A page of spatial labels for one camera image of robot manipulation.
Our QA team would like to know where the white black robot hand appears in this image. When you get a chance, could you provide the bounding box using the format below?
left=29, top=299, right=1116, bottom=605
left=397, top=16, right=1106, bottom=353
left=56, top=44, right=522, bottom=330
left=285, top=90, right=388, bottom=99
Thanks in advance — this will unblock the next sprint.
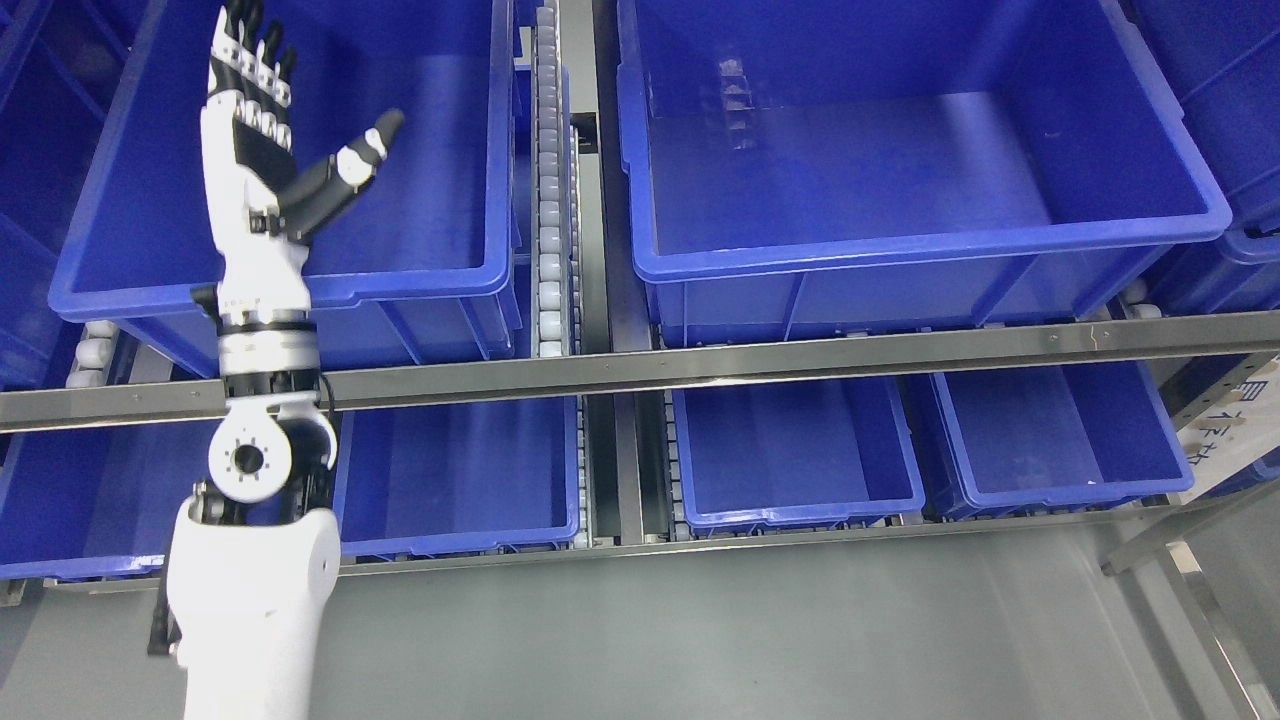
left=192, top=1, right=406, bottom=336

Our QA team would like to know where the steel shelf rack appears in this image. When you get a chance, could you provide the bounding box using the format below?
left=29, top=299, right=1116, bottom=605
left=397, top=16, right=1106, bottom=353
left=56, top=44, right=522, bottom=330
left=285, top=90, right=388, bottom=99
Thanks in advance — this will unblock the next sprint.
left=0, top=0, right=1280, bottom=720

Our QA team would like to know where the blue plastic bin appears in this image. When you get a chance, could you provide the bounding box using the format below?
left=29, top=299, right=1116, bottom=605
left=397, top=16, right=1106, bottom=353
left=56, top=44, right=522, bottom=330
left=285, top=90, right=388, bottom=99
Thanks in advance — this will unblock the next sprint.
left=335, top=397, right=582, bottom=561
left=47, top=1, right=527, bottom=377
left=1, top=1, right=146, bottom=389
left=1, top=420, right=218, bottom=582
left=900, top=361, right=1194, bottom=521
left=616, top=1, right=1233, bottom=348
left=671, top=377, right=925, bottom=538
left=1130, top=1, right=1279, bottom=316

